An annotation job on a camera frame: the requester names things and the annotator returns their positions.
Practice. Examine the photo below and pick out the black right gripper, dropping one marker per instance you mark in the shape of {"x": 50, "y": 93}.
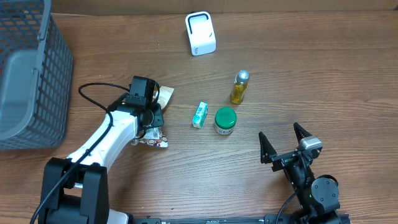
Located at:
{"x": 282, "y": 160}

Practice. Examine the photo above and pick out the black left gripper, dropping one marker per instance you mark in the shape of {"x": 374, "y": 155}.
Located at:
{"x": 157, "y": 117}

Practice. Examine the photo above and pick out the brown patterned snack bag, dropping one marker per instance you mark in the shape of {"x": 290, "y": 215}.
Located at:
{"x": 154, "y": 136}

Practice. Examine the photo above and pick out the green Kleenex tissue pack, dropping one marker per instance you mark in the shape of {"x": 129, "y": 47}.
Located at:
{"x": 200, "y": 115}

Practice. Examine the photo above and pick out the green lid jar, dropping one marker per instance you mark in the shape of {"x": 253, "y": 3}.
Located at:
{"x": 225, "y": 121}

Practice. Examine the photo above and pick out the clear plastic bottle grey cap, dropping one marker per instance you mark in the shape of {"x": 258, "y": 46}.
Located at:
{"x": 239, "y": 88}

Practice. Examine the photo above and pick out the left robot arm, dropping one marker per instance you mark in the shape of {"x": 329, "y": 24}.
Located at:
{"x": 75, "y": 189}

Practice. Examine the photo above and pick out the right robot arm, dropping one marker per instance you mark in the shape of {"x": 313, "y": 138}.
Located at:
{"x": 315, "y": 199}

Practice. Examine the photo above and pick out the white barcode scanner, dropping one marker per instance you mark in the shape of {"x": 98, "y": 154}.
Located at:
{"x": 201, "y": 33}

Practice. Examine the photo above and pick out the dark grey plastic basket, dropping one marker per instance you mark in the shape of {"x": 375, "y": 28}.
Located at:
{"x": 36, "y": 76}

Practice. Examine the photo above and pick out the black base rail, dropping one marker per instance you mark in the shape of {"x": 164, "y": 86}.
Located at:
{"x": 211, "y": 221}

